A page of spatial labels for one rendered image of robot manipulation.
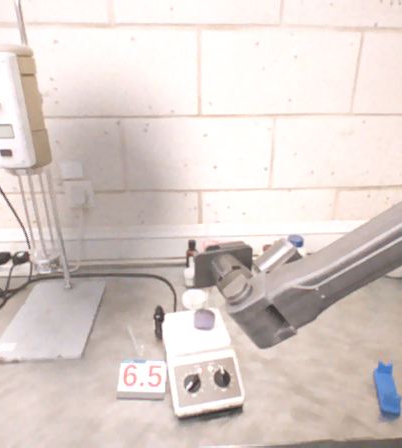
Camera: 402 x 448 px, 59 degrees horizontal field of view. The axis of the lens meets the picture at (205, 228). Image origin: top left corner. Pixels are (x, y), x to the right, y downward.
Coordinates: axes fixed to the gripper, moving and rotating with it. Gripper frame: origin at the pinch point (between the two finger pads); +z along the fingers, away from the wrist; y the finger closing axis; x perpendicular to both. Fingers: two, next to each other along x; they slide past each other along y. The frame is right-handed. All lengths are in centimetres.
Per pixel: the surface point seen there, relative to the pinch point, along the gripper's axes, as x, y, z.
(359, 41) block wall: -38, -55, 34
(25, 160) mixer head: -14.3, 30.8, 17.0
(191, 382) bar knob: 20.9, 6.6, -11.7
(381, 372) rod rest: 25.6, -32.1, -16.8
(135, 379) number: 25.5, 15.7, -3.5
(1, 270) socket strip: 25, 48, 50
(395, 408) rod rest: 25.9, -28.4, -24.3
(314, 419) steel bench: 27.0, -13.7, -21.0
